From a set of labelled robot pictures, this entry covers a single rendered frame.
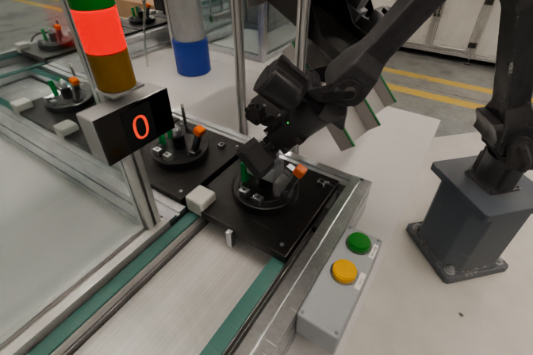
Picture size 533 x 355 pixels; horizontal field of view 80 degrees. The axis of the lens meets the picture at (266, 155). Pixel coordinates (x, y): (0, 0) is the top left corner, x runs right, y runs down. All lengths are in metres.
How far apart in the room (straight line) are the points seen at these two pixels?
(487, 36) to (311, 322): 4.29
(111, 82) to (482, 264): 0.74
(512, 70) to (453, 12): 4.02
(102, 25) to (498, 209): 0.64
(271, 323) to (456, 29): 4.31
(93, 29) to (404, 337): 0.67
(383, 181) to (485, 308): 0.36
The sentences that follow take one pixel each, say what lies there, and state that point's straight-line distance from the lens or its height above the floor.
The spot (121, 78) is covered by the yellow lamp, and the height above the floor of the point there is 1.28.
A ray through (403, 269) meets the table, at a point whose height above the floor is 0.86.
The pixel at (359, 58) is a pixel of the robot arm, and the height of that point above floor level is 1.29.
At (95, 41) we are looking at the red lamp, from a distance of 0.44.
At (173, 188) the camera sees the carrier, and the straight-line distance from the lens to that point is 0.72.
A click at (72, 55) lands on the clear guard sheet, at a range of 0.48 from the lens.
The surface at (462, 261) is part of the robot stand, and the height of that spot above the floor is 0.91.
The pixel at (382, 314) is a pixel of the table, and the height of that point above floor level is 0.86.
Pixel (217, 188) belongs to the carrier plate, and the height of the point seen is 0.97.
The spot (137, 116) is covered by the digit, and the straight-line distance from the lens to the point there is 0.48.
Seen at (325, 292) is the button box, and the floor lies 0.96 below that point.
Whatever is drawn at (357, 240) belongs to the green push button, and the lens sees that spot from 0.62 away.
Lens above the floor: 1.45
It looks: 37 degrees down
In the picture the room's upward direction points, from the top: straight up
